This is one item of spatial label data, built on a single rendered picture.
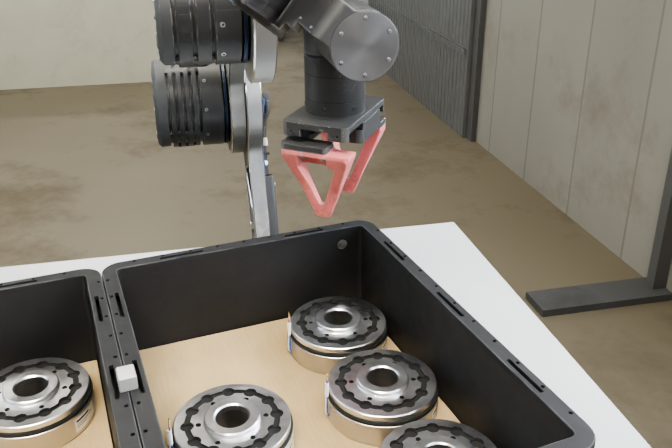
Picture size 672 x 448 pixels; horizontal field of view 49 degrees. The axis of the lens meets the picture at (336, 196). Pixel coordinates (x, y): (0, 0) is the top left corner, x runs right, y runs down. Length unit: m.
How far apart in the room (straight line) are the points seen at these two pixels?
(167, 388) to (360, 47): 0.39
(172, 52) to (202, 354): 0.39
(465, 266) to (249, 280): 0.52
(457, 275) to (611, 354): 1.21
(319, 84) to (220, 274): 0.25
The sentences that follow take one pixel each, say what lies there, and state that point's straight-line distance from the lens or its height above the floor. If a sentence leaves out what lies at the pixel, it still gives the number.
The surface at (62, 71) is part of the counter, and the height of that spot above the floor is 0.10.
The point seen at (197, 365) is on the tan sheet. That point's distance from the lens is 0.79.
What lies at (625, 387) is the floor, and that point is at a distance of 2.24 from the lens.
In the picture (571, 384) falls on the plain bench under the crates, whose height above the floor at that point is 0.70.
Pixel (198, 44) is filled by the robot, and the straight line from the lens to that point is 0.95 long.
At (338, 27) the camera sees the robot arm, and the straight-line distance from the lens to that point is 0.58.
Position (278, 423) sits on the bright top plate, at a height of 0.86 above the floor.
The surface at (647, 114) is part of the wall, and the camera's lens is 2.72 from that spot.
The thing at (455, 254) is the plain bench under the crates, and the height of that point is 0.70.
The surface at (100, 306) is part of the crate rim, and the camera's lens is 0.71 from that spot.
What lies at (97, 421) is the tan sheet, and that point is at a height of 0.83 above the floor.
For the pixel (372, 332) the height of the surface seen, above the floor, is 0.86.
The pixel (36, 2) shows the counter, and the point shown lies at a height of 0.56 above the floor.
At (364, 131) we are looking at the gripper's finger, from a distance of 0.68.
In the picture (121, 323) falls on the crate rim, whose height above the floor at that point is 0.93.
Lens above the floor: 1.29
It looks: 23 degrees down
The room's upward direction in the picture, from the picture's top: straight up
